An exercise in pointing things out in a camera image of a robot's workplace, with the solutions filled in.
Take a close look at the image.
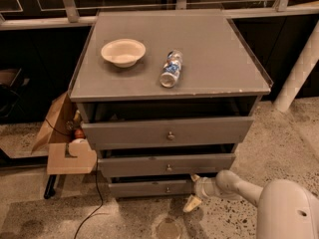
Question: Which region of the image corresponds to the open cardboard box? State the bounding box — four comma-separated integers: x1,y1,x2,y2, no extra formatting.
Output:
32,93,97,175

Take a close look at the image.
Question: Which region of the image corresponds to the black power cable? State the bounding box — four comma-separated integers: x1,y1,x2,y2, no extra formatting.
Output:
43,117,105,239

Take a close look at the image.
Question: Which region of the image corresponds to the grey drawer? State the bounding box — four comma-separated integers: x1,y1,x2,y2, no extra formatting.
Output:
82,117,253,150
99,153,235,177
109,180,192,198

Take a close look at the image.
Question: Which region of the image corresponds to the clear plastic water bottle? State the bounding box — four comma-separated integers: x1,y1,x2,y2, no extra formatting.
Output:
159,50,182,88

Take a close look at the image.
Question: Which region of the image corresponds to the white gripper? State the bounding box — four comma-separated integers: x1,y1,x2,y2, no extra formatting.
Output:
183,174,220,213

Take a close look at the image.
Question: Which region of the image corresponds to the grey top drawer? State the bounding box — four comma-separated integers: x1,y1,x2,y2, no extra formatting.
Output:
82,117,253,150

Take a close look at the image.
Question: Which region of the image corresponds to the white diagonal support pole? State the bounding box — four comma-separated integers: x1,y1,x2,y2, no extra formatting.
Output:
273,21,319,113

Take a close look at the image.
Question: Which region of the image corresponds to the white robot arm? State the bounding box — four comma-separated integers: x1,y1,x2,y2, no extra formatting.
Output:
183,170,319,239

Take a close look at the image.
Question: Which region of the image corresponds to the metal window railing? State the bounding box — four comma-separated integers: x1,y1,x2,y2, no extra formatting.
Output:
0,0,319,32

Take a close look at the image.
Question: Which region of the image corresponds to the grey middle drawer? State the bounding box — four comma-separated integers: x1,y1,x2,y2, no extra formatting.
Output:
99,153,235,177

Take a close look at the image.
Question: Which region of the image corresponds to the grey drawer cabinet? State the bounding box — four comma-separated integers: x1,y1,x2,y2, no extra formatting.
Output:
70,10,272,185

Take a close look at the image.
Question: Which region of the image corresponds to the black cylindrical leg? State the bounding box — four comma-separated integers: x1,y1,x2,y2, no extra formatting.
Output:
44,175,57,199

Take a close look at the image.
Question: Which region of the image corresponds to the white paper bowl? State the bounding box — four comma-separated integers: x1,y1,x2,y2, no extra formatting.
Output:
101,39,146,68

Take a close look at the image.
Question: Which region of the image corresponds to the grey bottom drawer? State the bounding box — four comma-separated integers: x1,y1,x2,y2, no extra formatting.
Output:
109,180,192,198

